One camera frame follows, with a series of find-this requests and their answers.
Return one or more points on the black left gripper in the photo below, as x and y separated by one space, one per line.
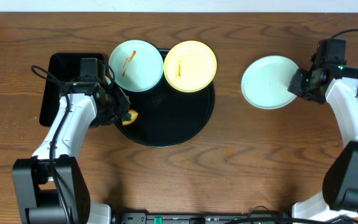
122 108

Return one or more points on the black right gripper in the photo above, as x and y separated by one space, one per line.
294 86

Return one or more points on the orange green sponge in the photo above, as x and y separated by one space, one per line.
129 117

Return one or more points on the light green plate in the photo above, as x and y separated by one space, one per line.
265 82
137 65

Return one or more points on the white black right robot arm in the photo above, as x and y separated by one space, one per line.
338 86

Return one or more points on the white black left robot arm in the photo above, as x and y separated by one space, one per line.
49 186

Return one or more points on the round black tray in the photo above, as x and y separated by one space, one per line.
166 116

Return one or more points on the rectangular black tray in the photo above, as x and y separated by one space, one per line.
65 67

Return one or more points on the yellow plate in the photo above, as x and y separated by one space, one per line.
190 66

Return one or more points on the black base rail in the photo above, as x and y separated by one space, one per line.
256 218

